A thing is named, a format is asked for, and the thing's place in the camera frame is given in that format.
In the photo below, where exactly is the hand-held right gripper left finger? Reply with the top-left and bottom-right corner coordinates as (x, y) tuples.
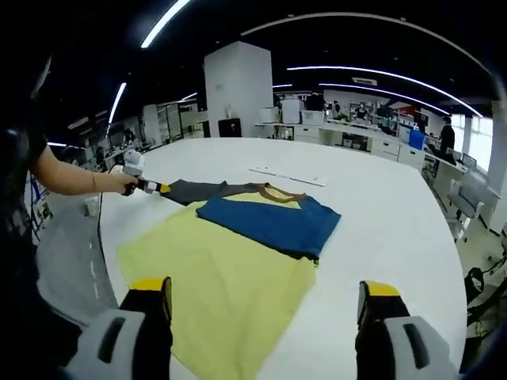
(65, 275), (174, 380)

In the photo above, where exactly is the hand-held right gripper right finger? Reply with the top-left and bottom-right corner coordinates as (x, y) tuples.
(354, 279), (457, 380)

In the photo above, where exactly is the yellow garment with coloured sleeves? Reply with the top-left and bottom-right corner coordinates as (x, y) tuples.
(117, 179), (342, 380)

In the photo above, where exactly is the person's left hand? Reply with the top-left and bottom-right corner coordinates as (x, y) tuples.
(114, 173), (140, 198)

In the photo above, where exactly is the ceiling light strip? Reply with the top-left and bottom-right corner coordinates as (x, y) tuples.
(106, 82), (128, 126)
(140, 0), (191, 49)

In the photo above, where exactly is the black cabinet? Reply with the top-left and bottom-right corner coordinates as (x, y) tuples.
(218, 117), (242, 139)

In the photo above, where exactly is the black bag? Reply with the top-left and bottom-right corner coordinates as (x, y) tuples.
(463, 267), (486, 304)

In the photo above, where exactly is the grey mesh chair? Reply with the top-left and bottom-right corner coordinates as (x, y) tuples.
(35, 197), (120, 325)

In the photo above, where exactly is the person's dark shirt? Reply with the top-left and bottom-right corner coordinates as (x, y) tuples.
(0, 59), (86, 380)

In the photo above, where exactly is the tall white appliance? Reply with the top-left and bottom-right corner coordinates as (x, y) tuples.
(281, 99), (301, 123)

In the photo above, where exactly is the long white counter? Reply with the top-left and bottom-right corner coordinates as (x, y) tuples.
(255, 118), (427, 163)

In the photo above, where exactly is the long curved ceiling light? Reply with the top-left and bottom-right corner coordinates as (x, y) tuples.
(287, 65), (484, 118)

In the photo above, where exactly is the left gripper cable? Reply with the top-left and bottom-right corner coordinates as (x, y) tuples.
(96, 164), (130, 254)

